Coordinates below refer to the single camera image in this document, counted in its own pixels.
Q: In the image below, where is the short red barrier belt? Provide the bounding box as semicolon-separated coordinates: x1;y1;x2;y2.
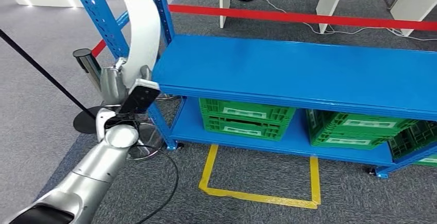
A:
91;39;107;58

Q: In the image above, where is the black round floor base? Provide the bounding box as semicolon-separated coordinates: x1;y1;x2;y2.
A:
72;106;107;135

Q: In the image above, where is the blue metal shelf rack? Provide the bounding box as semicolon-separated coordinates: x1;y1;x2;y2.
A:
66;0;437;179

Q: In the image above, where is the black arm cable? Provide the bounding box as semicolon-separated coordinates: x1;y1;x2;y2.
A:
133;142;180;224

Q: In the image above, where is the chrome stanchion post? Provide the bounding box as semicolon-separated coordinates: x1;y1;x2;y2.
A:
72;48;103;92

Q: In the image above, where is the long red barrier belt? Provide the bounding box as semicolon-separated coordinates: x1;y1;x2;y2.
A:
168;4;437;32

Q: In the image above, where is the white floor cable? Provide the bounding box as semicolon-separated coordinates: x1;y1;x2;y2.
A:
256;0;437;42

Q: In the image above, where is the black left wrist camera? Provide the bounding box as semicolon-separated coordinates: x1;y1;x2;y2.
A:
117;78;161;116

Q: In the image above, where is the white desk with steel bar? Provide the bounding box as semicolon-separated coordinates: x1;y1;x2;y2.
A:
218;0;350;35

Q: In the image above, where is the green open plastic crate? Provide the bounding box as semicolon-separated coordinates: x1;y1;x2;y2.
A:
387;120;437;160

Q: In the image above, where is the white curved plastic part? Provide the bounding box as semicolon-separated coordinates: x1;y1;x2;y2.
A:
114;0;162;89

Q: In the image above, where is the thin black pole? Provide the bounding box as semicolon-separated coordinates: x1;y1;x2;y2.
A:
0;28;96;120

